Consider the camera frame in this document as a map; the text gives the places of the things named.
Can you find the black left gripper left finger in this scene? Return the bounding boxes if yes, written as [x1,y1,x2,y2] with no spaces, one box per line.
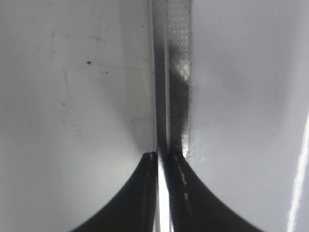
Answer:
[74,152,157,232]

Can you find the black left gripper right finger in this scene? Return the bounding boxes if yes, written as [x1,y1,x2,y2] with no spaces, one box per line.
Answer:
[166,154,261,232]

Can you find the white magnetic whiteboard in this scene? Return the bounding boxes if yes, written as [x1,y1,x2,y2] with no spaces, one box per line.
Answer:
[0,0,309,232]

